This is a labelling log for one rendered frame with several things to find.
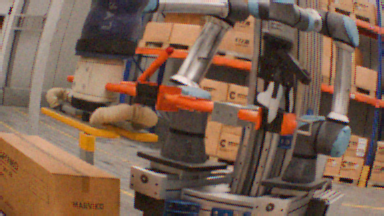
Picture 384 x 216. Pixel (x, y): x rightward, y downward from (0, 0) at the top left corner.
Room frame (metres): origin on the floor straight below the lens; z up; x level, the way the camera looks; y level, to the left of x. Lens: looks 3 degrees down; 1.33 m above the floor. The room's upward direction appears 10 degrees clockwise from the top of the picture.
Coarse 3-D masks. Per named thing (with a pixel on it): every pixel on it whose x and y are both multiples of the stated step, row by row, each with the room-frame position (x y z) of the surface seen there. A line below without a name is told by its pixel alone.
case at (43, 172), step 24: (0, 144) 1.89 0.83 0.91; (24, 144) 1.93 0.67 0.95; (48, 144) 2.15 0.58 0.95; (0, 168) 1.89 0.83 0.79; (24, 168) 1.74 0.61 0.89; (48, 168) 1.65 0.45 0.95; (72, 168) 1.82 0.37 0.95; (96, 168) 1.99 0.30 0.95; (0, 192) 1.90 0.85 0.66; (24, 192) 1.75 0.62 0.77; (48, 192) 1.64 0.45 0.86; (72, 192) 1.71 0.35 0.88; (96, 192) 1.83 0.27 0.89
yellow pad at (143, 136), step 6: (72, 114) 1.87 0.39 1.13; (126, 120) 1.78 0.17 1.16; (108, 126) 1.76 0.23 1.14; (114, 126) 1.75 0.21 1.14; (120, 126) 1.75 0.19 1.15; (120, 132) 1.73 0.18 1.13; (126, 132) 1.72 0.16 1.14; (132, 132) 1.71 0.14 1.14; (138, 132) 1.73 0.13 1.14; (144, 132) 1.76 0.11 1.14; (132, 138) 1.70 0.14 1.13; (138, 138) 1.70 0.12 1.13; (144, 138) 1.73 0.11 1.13; (150, 138) 1.75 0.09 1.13; (156, 138) 1.77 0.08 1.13
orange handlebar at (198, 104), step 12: (108, 84) 1.68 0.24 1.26; (120, 84) 1.66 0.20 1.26; (132, 84) 1.97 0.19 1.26; (168, 96) 1.56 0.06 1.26; (180, 96) 1.54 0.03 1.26; (192, 96) 1.54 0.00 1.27; (192, 108) 1.52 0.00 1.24; (204, 108) 1.50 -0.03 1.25; (252, 120) 1.43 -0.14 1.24; (288, 120) 1.37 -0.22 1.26
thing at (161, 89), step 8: (136, 88) 1.59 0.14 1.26; (144, 88) 1.58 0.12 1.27; (152, 88) 1.56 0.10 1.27; (160, 88) 1.56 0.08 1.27; (168, 88) 1.58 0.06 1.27; (176, 88) 1.60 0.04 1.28; (136, 96) 1.59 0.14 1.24; (144, 96) 1.58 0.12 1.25; (152, 96) 1.57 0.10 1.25; (160, 96) 1.56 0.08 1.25; (136, 104) 1.60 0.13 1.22; (144, 104) 1.57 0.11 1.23; (152, 104) 1.56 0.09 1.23; (160, 104) 1.56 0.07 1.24; (168, 104) 1.59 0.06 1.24
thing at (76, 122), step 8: (48, 112) 1.70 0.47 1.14; (56, 112) 1.69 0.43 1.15; (64, 112) 1.71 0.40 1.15; (64, 120) 1.63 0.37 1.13; (72, 120) 1.61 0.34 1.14; (80, 120) 1.62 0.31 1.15; (88, 120) 1.63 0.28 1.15; (80, 128) 1.58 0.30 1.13; (88, 128) 1.56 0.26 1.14; (96, 128) 1.57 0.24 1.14; (104, 128) 1.61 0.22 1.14; (96, 136) 1.54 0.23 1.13; (104, 136) 1.57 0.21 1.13; (112, 136) 1.60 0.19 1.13
